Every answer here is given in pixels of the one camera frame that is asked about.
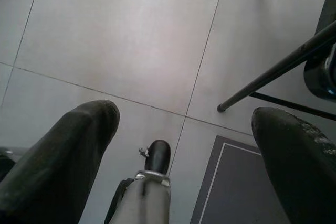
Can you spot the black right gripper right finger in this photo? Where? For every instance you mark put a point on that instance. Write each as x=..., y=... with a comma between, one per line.
x=296, y=171

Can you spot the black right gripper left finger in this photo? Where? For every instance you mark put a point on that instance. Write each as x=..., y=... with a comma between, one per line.
x=57, y=169

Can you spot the dark bordered floor mat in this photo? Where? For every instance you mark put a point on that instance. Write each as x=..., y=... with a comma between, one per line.
x=236, y=187

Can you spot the silver right robot leg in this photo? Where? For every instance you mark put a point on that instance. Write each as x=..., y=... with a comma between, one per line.
x=147, y=203

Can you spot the black glossy round object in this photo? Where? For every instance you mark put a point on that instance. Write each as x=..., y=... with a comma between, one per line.
x=315, y=77

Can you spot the marble top folding table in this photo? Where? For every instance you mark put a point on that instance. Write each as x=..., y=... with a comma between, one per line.
x=262, y=79

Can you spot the dark metal furniture frame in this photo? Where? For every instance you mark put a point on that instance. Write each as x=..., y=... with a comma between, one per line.
x=326, y=6

